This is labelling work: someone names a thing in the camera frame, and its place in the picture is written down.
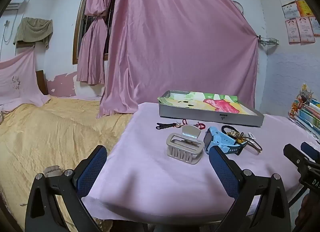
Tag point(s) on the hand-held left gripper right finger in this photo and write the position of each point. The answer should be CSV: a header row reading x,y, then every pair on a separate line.
x,y
225,172

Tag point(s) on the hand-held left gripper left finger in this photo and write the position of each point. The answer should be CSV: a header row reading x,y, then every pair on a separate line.
x,y
92,172

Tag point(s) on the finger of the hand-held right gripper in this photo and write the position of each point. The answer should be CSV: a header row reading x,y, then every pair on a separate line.
x,y
295,155
311,150

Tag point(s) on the blue kids smartwatch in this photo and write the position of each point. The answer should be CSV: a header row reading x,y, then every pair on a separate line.
x,y
220,139

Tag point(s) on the grey hair claw clip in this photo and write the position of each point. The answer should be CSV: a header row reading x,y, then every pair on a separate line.
x,y
192,133

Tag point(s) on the grey rectangular tray box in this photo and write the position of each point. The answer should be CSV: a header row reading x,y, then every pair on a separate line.
x,y
200,118

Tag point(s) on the black hair clip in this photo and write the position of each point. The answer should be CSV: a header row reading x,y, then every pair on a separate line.
x,y
162,125

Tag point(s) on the stack of books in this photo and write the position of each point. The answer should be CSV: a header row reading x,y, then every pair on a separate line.
x,y
307,119

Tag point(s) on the beige frilled cloth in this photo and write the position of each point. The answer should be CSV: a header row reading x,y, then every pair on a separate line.
x,y
52,170

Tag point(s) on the colourful cartoon paper cutout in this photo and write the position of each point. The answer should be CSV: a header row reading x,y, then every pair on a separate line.
x,y
301,97

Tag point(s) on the yellow blanket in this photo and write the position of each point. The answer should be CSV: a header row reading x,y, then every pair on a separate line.
x,y
50,134

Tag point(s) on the pink tablecloth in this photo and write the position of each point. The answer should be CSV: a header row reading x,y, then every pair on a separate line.
x,y
150,172

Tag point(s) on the colourful printed cloth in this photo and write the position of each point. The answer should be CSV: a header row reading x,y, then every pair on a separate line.
x,y
220,105

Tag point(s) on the wooden headboard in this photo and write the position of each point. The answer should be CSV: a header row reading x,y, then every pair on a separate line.
x,y
41,82

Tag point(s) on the pink embroidered sheet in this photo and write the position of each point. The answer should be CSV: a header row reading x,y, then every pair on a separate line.
x,y
20,84

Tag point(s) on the tied pink curtain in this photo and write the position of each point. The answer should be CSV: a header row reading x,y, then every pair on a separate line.
x,y
92,47

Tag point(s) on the large pink draped curtain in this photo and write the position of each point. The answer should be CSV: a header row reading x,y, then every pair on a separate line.
x,y
175,47

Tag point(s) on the olive green towel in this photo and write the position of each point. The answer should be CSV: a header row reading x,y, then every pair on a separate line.
x,y
32,31

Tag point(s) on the cluster of paper wall certificates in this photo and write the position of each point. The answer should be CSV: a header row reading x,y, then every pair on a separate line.
x,y
300,29

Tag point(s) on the wooden window frame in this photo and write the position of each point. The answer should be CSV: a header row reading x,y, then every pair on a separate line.
x,y
77,34

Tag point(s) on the white wall socket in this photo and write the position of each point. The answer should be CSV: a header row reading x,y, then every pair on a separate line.
x,y
6,23

